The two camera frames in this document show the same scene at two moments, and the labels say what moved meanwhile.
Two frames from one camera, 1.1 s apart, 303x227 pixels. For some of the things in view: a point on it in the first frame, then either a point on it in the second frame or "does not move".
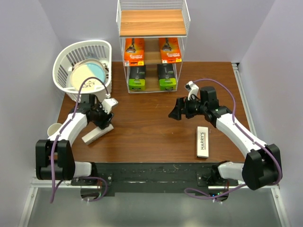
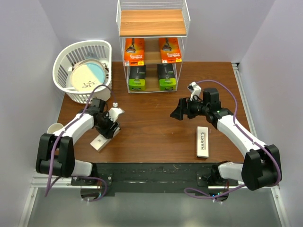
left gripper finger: (102, 124) -> (107, 135)
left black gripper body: (101, 115) does not move
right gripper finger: (175, 113) does not move
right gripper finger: (180, 103) does not move
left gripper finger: (110, 118) -> (117, 125)
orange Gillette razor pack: (134, 55) does not move
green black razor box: (167, 77) does not move
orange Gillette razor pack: (170, 50) does not move
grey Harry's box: (96, 134) -> (101, 141)
